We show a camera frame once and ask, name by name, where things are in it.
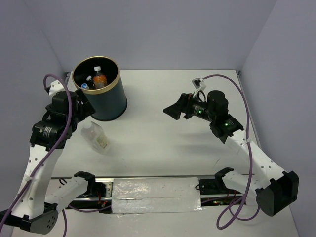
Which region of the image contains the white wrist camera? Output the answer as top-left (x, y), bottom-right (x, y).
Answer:
top-left (48, 80), bottom-right (65, 98)
top-left (192, 78), bottom-right (206, 98)

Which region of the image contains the silver foil tape sheet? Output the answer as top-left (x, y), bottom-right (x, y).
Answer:
top-left (111, 177), bottom-right (202, 214)

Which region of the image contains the square clear white-cap bottle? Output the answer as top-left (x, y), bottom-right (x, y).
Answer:
top-left (80, 121), bottom-right (109, 154)

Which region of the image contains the long clear plastic bottle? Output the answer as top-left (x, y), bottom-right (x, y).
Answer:
top-left (80, 83), bottom-right (90, 90)

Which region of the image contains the black bin with gold rim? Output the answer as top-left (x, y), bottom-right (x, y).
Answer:
top-left (71, 56), bottom-right (127, 121)

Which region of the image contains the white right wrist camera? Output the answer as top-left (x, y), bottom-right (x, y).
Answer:
top-left (192, 78), bottom-right (206, 98)

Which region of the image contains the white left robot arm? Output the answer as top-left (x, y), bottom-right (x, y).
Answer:
top-left (0, 89), bottom-right (97, 235)

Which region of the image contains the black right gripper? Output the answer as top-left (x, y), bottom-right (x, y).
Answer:
top-left (163, 91), bottom-right (215, 122)

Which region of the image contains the orange label plastic bottle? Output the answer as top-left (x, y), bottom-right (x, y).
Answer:
top-left (93, 66), bottom-right (108, 89)

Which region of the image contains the crushed clear blue-label bottle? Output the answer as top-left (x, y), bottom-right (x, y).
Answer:
top-left (86, 75), bottom-right (95, 90)

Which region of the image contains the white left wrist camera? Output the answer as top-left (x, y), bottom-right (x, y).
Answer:
top-left (48, 80), bottom-right (65, 98)

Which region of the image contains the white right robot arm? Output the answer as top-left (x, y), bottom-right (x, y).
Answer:
top-left (163, 90), bottom-right (299, 216)

